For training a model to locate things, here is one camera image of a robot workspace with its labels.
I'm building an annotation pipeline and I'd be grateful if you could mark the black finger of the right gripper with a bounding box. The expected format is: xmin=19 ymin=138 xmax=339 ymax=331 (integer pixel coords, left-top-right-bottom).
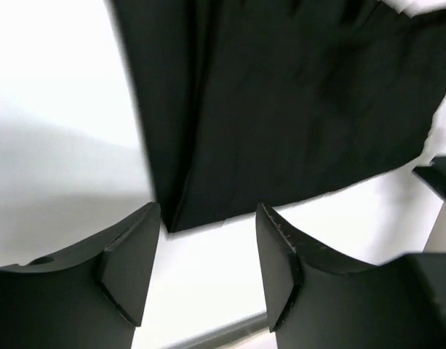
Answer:
xmin=413 ymin=155 xmax=446 ymax=203

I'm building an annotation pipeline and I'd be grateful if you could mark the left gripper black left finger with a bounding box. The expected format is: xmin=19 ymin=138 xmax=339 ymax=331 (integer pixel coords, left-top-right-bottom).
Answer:
xmin=0 ymin=202 xmax=161 ymax=349

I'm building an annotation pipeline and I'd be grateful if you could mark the black pleated skirt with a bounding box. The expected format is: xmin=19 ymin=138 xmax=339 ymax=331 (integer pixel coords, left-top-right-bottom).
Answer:
xmin=111 ymin=0 xmax=446 ymax=232

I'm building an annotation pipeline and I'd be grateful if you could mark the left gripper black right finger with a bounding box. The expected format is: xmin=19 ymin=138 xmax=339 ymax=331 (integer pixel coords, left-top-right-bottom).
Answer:
xmin=256 ymin=204 xmax=446 ymax=348

